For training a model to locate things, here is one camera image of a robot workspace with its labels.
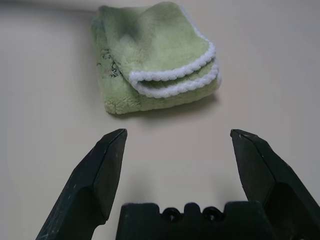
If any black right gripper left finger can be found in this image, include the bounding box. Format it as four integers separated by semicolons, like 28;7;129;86
34;128;128;240

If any green towel with white trim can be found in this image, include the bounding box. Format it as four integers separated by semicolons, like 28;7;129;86
90;1;222;116

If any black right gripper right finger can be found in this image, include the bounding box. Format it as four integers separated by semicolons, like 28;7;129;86
229;129;320;240

